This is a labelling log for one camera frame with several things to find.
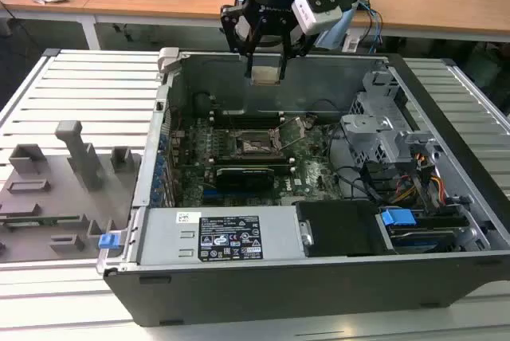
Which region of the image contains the hard disk drive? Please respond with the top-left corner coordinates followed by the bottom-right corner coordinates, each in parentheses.
top-left (388, 227), bottom-right (459, 255)

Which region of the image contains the blue disk carrier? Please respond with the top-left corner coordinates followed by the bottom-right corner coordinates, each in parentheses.
top-left (380, 207), bottom-right (418, 237)

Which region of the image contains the CPU socket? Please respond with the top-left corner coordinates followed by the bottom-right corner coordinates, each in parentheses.
top-left (233, 127), bottom-right (288, 162)

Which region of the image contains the pale blue teach pendant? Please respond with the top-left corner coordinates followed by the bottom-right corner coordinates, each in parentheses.
top-left (316, 8), bottom-right (355, 52)

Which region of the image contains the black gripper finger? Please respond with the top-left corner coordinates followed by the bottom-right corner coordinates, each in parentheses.
top-left (277, 21), bottom-right (316, 81)
top-left (220, 5), bottom-right (263, 79)

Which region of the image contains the blue plastic case latch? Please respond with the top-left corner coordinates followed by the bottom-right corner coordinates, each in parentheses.
top-left (97, 232), bottom-right (121, 250)

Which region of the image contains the metal drive cage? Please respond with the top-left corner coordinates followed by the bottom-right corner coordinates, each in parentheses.
top-left (340, 69), bottom-right (443, 167)

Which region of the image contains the black plastic shroud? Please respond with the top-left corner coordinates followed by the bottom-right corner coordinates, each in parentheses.
top-left (296, 199), bottom-right (395, 258)

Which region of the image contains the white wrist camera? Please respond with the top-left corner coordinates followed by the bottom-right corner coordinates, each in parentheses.
top-left (290, 0), bottom-right (358, 36)

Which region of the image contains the blue cable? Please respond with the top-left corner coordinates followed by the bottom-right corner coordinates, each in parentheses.
top-left (358, 0), bottom-right (384, 55)

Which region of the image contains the green motherboard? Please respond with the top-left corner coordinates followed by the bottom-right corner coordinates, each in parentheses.
top-left (169, 112), bottom-right (347, 206)

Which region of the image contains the blue expansion slot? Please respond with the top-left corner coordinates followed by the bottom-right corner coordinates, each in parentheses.
top-left (202, 189), bottom-right (224, 205)

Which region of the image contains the grey parts rack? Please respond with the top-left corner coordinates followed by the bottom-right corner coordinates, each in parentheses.
top-left (0, 120), bottom-right (143, 262)

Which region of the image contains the yellow red wire bundle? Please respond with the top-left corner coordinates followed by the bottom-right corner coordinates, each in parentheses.
top-left (392, 173), bottom-right (445, 205)

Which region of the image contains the dark green chair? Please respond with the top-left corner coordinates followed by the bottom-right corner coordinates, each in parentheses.
top-left (464, 44), bottom-right (504, 88)

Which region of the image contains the grey case latch handle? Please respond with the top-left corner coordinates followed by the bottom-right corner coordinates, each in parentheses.
top-left (157, 46), bottom-right (183, 76)

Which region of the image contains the silver CPU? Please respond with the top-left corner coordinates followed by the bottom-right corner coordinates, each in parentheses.
top-left (250, 64), bottom-right (281, 87)

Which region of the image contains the black PC case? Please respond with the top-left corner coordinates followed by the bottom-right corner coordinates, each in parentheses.
top-left (97, 46), bottom-right (510, 328)

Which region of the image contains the white power adapter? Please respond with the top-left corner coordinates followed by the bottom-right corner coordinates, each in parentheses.
top-left (342, 33), bottom-right (362, 53)

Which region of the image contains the black graphics card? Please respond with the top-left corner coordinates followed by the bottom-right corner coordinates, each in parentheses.
top-left (214, 165), bottom-right (276, 193)

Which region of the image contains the green RAM stick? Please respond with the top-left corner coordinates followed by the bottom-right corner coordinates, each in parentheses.
top-left (0, 215), bottom-right (80, 226)

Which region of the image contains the grey power supply unit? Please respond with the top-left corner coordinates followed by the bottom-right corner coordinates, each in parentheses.
top-left (137, 206), bottom-right (308, 266)

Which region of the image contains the wooden desk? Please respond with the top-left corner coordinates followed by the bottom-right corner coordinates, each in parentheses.
top-left (83, 0), bottom-right (510, 44)
top-left (0, 0), bottom-right (99, 23)

